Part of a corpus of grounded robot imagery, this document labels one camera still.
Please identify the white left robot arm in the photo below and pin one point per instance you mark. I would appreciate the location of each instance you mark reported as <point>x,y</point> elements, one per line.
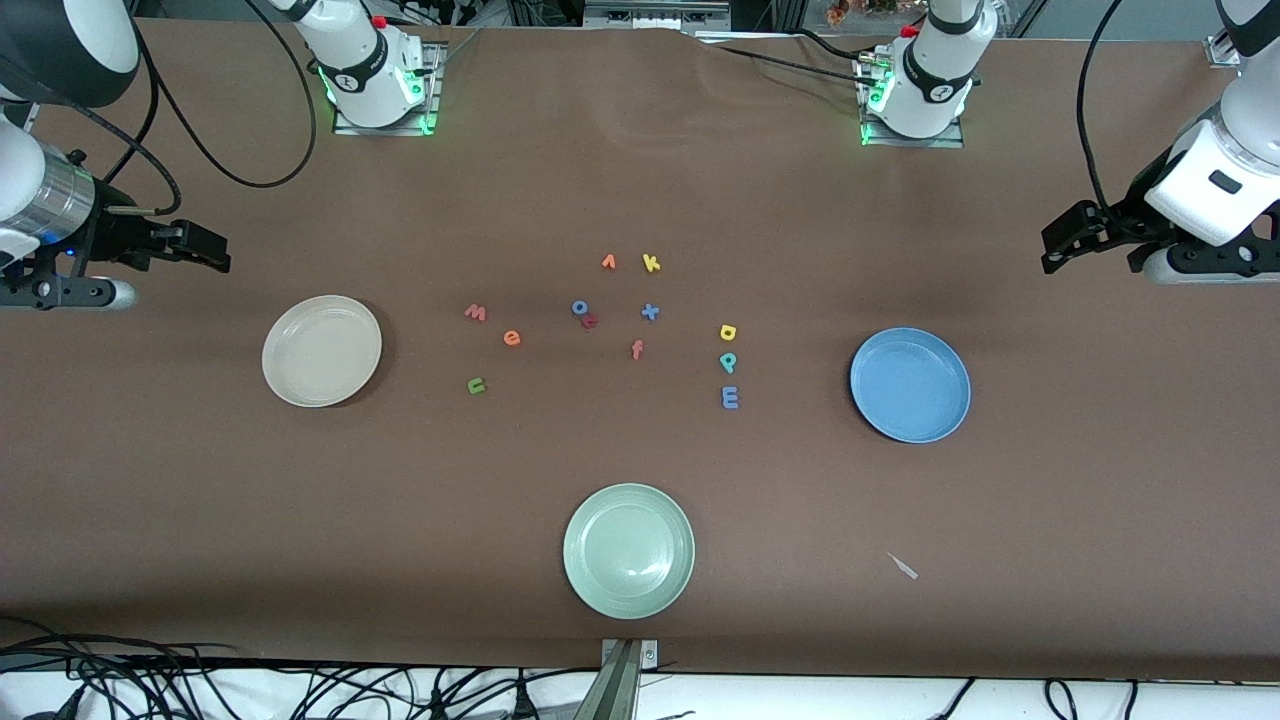
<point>940,90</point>

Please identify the beige brown plate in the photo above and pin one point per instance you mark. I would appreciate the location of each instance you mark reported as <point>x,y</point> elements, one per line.
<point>322,352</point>

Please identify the blue foam letter E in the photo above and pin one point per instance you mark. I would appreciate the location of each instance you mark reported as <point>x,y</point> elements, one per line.
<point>730,398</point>

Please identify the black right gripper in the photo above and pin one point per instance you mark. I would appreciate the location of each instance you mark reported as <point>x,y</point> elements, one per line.
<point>110,237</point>

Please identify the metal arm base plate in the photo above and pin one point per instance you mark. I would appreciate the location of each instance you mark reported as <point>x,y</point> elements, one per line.
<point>350,128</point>
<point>950,142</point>

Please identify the pink flowers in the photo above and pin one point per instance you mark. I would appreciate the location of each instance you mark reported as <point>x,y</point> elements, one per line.
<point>850,10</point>

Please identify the blue plate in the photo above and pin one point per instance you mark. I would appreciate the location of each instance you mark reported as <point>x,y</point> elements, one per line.
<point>910,385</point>

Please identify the white paper scrap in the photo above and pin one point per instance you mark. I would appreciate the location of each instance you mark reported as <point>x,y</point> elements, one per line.
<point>903,567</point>

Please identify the small metal bracket plate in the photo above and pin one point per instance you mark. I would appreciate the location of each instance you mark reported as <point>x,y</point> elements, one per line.
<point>650,655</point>

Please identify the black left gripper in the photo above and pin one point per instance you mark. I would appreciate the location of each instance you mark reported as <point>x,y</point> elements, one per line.
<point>1122,222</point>

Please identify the pale green plate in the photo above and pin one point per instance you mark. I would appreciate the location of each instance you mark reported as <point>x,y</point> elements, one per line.
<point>628,552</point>

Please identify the grey power strip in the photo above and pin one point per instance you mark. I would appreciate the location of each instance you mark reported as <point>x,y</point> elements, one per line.
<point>655,12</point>

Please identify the aluminium profile bar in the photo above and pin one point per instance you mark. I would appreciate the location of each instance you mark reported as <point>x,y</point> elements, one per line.
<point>612,690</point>

